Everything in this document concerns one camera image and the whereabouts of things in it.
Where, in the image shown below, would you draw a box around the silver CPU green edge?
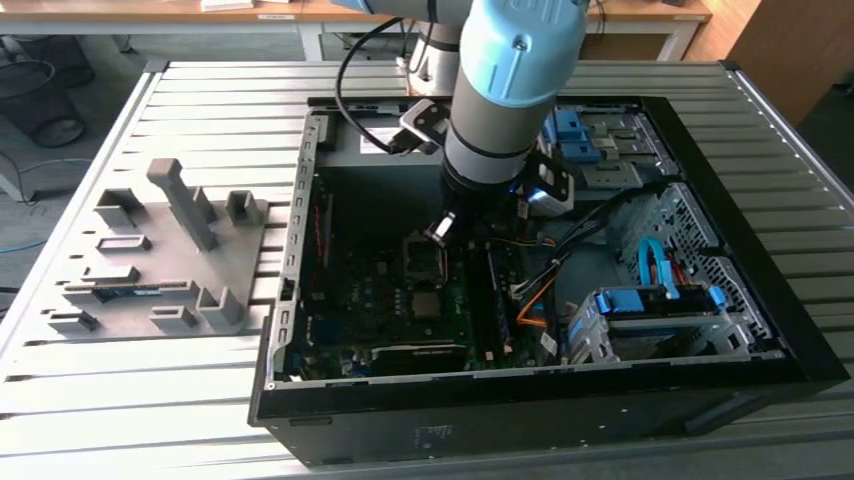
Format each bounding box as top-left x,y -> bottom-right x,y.
411,292 -> 443,319

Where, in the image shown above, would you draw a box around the blue flat wire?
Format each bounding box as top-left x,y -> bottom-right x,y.
638,237 -> 682,300

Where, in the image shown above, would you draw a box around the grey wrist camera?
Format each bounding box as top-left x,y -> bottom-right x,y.
397,98 -> 450,157

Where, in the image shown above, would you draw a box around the RAM stick blue label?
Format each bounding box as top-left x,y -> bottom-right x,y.
64,280 -> 188,302

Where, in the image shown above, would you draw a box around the dark green motherboard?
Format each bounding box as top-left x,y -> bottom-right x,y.
296,219 -> 559,379

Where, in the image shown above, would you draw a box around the metal socket cover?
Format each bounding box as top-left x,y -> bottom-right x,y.
401,234 -> 447,282

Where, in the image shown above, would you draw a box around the multicolour power wire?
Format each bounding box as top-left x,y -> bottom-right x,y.
490,234 -> 559,250

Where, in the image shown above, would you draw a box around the black camera cable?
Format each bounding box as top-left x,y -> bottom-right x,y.
332,15 -> 405,151

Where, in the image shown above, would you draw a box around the grey metal disk bay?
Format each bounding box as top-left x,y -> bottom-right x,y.
532,107 -> 682,221
564,287 -> 768,366

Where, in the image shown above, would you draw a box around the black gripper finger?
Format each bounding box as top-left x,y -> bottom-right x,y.
424,211 -> 463,248

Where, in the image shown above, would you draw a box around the black RAM slot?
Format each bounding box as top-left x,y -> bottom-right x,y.
484,243 -> 515,357

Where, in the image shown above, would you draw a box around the blue disk carrier with disk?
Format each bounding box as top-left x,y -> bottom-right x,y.
591,285 -> 727,316

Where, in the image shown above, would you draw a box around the black cable bundle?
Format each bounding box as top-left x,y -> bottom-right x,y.
550,180 -> 672,266

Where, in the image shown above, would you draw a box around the grey power supply unit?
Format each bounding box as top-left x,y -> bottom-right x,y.
312,115 -> 447,224

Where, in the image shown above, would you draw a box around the wooden cabinet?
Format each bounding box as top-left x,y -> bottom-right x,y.
679,0 -> 854,129

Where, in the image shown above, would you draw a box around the grey parts rack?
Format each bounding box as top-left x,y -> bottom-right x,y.
39,157 -> 272,341

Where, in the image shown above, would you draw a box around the wooden desk white frame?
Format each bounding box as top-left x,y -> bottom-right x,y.
0,0 -> 714,62

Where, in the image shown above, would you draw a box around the CPU socket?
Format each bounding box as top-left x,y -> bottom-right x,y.
404,284 -> 450,324

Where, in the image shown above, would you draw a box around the black graphics card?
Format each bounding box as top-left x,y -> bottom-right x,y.
369,342 -> 468,376

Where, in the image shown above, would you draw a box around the orange flat wire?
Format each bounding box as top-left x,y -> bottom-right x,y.
516,277 -> 559,329

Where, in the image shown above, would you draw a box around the black PC case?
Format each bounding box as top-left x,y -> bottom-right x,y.
245,94 -> 853,469

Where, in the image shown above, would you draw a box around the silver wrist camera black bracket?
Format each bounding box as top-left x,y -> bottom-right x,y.
530,152 -> 576,217

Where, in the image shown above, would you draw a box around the black wheeled bin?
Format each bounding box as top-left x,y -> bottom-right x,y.
0,34 -> 95,149

